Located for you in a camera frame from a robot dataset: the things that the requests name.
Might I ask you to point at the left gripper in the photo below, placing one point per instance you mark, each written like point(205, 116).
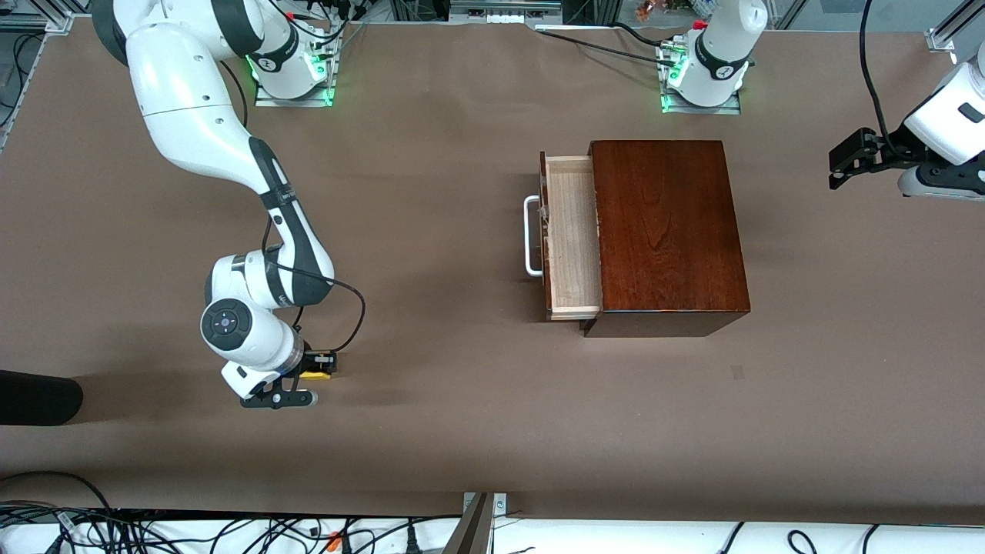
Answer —
point(891, 150)

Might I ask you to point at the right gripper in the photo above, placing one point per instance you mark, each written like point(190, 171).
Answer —
point(311, 362)

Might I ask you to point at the yellow wooden block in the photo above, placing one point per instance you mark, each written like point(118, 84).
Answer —
point(314, 375)

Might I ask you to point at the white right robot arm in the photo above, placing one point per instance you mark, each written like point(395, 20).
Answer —
point(192, 100)

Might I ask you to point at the dark brown wooden cabinet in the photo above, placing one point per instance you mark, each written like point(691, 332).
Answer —
point(669, 231)

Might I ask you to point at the colourful clutter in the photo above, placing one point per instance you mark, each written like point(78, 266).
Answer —
point(669, 8)

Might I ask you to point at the black padded cylinder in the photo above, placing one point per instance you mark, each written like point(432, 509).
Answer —
point(38, 398)

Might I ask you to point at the aluminium frame rail with bracket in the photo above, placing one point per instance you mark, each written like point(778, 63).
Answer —
point(940, 40)

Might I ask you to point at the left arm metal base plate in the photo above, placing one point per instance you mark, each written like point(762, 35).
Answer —
point(700, 109)

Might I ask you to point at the aluminium post with bracket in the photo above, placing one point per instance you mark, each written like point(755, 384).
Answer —
point(473, 531)

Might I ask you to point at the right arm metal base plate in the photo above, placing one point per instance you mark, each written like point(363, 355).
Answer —
point(292, 101)

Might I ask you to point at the metal frame with power strip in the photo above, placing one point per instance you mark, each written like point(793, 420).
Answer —
point(504, 8)

